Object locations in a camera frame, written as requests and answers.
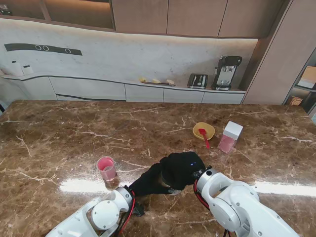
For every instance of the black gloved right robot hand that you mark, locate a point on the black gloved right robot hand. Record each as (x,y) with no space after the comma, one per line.
(182,170)

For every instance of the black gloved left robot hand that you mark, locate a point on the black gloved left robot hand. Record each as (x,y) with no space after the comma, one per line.
(148,182)

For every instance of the clear grain jar with label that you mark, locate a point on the clear grain jar with label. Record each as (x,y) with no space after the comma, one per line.
(174,191)

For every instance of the red plastic scoop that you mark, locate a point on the red plastic scoop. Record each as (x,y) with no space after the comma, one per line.
(205,138)

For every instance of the pink plastic measuring cup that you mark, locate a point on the pink plastic measuring cup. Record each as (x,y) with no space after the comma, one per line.
(106,170)

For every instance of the yellow plastic bowl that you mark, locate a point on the yellow plastic bowl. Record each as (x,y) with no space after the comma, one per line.
(208,128)

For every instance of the clear airtight container white lid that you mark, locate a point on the clear airtight container white lid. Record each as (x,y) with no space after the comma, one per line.
(229,138)

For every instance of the white square container lid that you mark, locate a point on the white square container lid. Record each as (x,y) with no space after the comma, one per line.
(233,128)

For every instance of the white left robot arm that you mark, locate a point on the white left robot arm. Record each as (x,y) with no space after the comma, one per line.
(96,217)

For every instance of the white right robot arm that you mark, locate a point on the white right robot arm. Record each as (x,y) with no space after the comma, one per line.
(242,207)

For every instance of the dark serving board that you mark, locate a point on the dark serving board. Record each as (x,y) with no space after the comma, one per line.
(160,84)

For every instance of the yellow fruit piece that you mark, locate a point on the yellow fruit piece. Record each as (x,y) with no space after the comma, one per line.
(169,82)
(155,80)
(142,79)

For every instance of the black silver toaster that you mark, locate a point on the black silver toaster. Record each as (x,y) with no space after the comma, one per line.
(197,81)

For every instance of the white counter with drawers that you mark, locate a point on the white counter with drawers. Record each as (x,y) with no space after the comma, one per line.
(98,90)

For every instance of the black espresso machine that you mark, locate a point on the black espresso machine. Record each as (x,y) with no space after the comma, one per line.
(227,71)

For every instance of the orange printed box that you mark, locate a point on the orange printed box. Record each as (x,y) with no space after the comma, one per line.
(295,101)

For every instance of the brown tall cabinet panel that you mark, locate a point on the brown tall cabinet panel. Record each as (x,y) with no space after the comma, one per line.
(269,69)

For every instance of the beige cardboard box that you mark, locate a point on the beige cardboard box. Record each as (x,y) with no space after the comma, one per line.
(308,77)

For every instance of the short white bottle black cap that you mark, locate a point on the short white bottle black cap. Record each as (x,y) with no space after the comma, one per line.
(27,70)

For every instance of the tall white bottle black cap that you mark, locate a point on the tall white bottle black cap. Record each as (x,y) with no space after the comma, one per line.
(16,69)

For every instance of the small dark shelf item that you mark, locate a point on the small dark shelf item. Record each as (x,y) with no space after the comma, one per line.
(5,11)

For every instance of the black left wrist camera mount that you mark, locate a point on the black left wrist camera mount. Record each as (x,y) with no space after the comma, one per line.
(139,209)

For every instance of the brown wooden wall cabinets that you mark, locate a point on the brown wooden wall cabinets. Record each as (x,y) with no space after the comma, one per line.
(192,17)

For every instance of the black wall panel with rings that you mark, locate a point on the black wall panel with rings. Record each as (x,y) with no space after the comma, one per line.
(24,47)

